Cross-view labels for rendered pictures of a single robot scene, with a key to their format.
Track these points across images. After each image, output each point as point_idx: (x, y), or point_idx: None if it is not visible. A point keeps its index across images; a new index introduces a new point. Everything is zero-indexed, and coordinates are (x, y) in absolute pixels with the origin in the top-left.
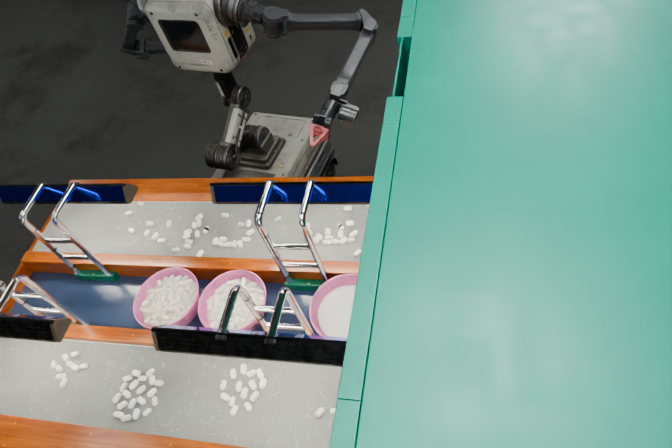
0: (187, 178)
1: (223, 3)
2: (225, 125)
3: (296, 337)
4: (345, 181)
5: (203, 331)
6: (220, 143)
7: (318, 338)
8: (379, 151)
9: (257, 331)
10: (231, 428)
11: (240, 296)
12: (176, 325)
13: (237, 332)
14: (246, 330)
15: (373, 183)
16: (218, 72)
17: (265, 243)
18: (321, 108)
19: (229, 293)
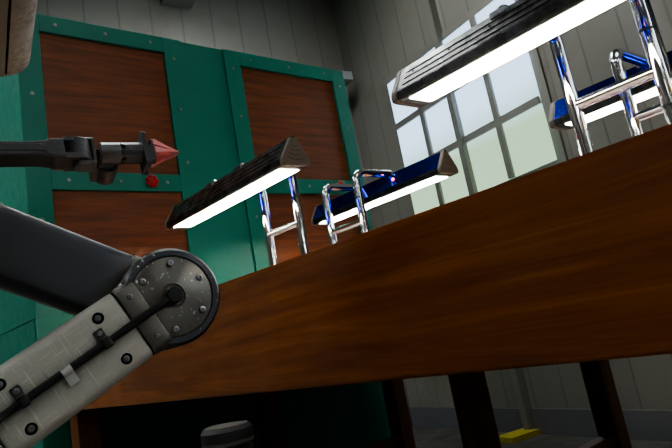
0: (303, 254)
1: None
2: (75, 233)
3: (344, 194)
4: (190, 196)
5: (402, 168)
6: (140, 257)
7: (332, 200)
8: (252, 54)
9: (367, 195)
10: None
11: (362, 193)
12: (429, 170)
13: (379, 180)
14: (375, 193)
15: (267, 57)
16: (28, 56)
17: (302, 213)
18: (116, 144)
19: (364, 170)
